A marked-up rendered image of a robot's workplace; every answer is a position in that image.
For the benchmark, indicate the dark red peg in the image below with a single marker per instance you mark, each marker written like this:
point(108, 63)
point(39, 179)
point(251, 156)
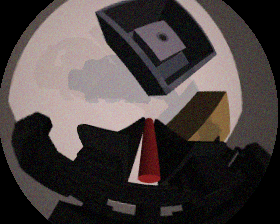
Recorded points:
point(149, 171)

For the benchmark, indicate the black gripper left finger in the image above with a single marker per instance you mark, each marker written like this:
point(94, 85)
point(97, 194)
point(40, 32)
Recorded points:
point(125, 143)

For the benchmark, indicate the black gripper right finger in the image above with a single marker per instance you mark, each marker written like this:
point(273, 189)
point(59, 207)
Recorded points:
point(174, 151)

